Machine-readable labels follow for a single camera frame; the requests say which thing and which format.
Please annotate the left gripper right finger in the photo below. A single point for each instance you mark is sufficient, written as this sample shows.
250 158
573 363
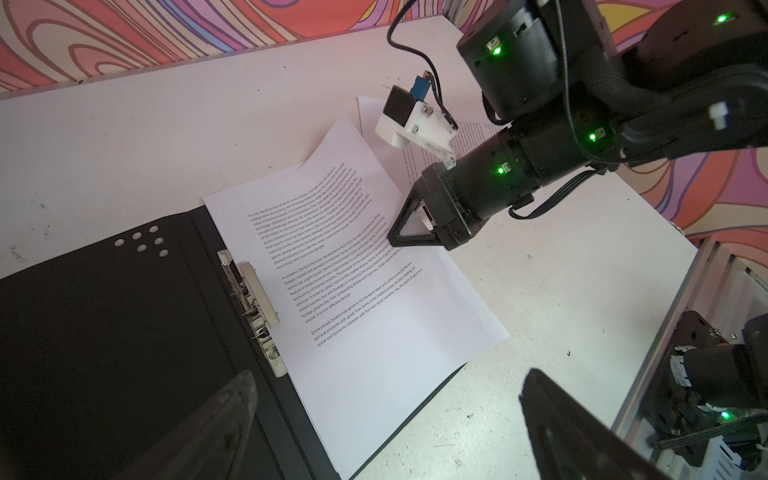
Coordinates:
568 442

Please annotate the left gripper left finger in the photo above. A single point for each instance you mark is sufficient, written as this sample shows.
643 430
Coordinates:
210 443

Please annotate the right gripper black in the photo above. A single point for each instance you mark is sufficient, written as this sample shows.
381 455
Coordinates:
489 179

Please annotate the printed paper sheet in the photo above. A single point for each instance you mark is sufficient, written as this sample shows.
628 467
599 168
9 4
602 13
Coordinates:
367 331
405 166

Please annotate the orange black folder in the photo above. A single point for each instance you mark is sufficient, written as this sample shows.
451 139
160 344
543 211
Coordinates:
107 349

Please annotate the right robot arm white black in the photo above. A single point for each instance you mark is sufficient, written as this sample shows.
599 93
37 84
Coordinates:
568 106

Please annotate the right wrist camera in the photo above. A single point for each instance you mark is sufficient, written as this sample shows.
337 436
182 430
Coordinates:
408 119

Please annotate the aluminium front rail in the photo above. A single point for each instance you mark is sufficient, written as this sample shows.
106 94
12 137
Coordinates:
726 293

